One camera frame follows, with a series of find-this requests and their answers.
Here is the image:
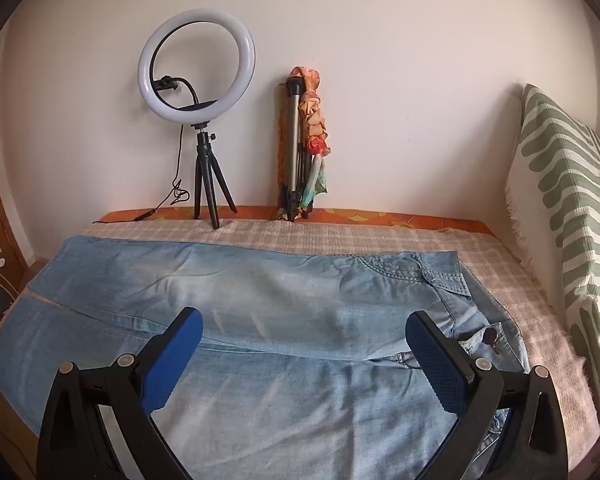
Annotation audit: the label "beige checked blanket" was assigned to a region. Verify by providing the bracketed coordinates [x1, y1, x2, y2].
[80, 220, 600, 471]

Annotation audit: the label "folded silver tripod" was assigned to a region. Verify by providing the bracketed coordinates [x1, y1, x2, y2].
[272, 77, 313, 222]

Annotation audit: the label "orange patterned bed sheet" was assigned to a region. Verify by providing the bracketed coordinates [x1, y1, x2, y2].
[92, 205, 495, 236]

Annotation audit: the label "small black tripod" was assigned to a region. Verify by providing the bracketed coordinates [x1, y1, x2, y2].
[193, 124, 238, 231]

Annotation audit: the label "green leaf print pillow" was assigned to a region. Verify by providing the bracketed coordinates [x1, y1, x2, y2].
[504, 82, 600, 441]

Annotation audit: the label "blue denim pants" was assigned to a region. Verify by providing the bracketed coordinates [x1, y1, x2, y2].
[0, 235, 530, 480]

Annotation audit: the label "white ring light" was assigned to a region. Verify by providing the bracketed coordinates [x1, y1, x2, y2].
[137, 7, 255, 125]

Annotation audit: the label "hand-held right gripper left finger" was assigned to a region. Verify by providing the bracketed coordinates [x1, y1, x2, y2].
[36, 306, 204, 480]

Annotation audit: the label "colourful floral scarf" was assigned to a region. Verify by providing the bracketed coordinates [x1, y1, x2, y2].
[275, 66, 332, 221]

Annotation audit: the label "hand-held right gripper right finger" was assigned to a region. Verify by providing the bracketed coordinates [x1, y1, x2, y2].
[405, 310, 569, 480]

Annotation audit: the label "black ring light cable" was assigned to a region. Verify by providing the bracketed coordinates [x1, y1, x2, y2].
[135, 125, 191, 222]

